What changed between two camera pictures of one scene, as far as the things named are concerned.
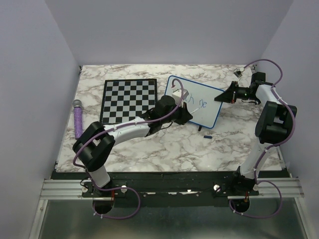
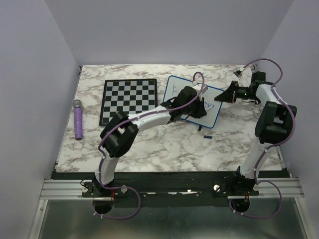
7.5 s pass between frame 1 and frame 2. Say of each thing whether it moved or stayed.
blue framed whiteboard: stayed
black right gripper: stayed
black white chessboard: stayed
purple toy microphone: stayed
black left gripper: moved
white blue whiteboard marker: moved
